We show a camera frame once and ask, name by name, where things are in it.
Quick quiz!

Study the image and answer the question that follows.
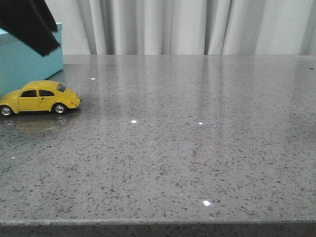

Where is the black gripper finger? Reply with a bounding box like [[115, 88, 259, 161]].
[[0, 0, 60, 56]]

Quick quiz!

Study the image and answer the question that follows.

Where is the yellow toy beetle car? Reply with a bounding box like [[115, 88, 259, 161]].
[[0, 80, 81, 117]]

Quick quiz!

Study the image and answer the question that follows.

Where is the light blue box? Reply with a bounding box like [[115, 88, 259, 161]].
[[0, 29, 64, 96]]

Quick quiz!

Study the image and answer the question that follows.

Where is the white curtain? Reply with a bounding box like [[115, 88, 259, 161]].
[[47, 0, 316, 55]]

